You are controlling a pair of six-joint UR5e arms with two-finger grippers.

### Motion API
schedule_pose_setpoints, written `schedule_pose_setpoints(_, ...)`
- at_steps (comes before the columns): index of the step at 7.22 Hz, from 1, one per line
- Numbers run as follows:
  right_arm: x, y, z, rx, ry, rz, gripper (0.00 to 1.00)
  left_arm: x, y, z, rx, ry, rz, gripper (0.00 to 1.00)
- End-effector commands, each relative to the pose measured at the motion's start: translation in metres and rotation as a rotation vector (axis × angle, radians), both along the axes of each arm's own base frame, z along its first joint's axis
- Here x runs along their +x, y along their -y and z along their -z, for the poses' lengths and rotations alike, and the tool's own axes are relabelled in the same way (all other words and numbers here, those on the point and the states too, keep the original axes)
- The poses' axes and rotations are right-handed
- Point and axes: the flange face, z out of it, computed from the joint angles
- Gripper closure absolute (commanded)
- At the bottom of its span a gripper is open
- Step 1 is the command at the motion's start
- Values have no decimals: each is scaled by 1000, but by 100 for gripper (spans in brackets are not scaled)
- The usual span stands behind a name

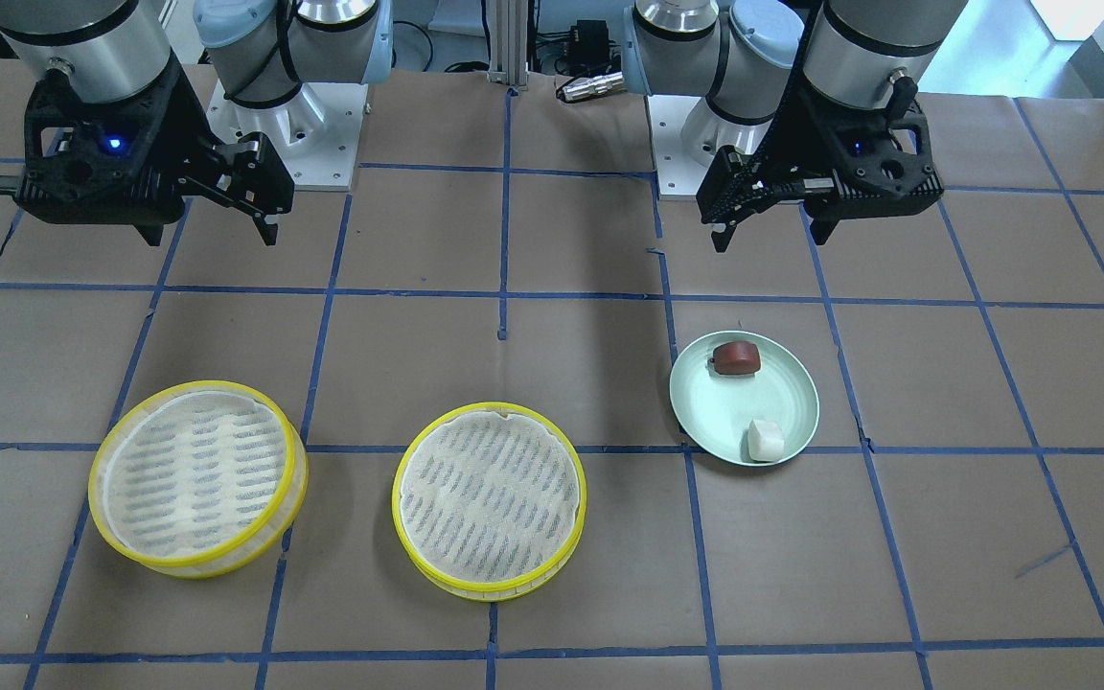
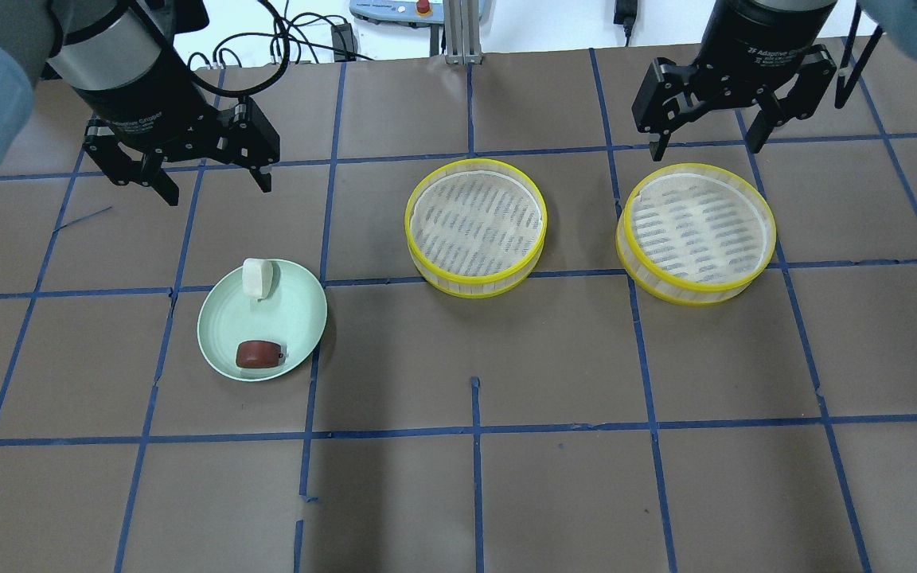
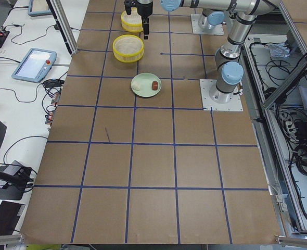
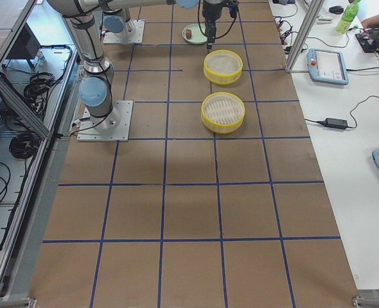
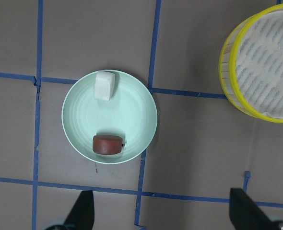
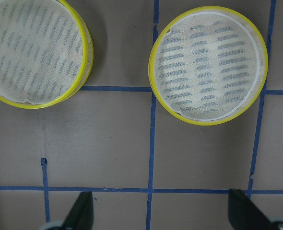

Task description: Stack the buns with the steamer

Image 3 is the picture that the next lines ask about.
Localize cable tray frame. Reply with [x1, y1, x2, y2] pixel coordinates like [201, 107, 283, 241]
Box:
[244, 1, 307, 248]

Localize green plate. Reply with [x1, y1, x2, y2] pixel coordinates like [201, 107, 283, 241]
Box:
[131, 73, 162, 98]

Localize black monitor stand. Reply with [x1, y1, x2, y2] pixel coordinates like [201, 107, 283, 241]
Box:
[0, 161, 34, 201]

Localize white bun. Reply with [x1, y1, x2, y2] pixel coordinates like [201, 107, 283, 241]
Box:
[131, 81, 142, 91]

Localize near teach pendant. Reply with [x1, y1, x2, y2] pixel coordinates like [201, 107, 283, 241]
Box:
[11, 48, 57, 83]

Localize crumpled plastic bag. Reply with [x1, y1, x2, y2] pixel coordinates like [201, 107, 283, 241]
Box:
[266, 42, 290, 58]

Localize far teach pendant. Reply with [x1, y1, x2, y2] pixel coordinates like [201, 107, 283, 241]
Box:
[28, 0, 52, 17]

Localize aluminium frame post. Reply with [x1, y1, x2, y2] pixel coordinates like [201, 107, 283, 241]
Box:
[46, 0, 78, 55]

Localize yellow steamer basket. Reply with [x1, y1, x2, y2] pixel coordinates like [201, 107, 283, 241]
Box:
[112, 34, 144, 63]
[121, 7, 143, 33]

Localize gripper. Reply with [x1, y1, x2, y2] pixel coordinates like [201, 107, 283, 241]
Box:
[124, 0, 153, 40]

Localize red-brown bun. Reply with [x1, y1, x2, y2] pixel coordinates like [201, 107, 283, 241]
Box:
[151, 81, 159, 91]

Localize teach pendant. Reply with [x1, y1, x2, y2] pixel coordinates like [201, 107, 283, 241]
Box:
[11, 48, 57, 83]
[28, 0, 52, 17]

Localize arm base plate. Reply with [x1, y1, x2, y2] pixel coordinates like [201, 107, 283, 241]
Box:
[190, 14, 224, 36]
[199, 79, 243, 112]

